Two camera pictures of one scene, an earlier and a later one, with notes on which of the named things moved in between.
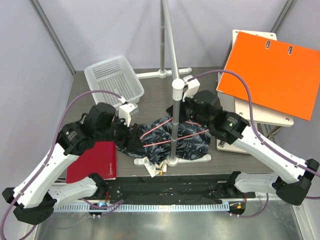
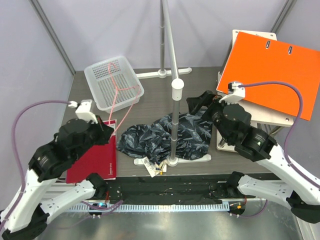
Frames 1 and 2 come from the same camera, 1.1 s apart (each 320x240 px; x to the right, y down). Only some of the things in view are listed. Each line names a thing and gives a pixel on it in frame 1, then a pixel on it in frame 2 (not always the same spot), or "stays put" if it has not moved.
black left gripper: x=129 y=138 to x=106 y=132
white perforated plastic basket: x=115 y=74 stays put
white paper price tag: x=155 y=169 stays put
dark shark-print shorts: x=153 y=140 stays put
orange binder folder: x=279 y=75 stays put
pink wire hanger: x=170 y=140 to x=118 y=89
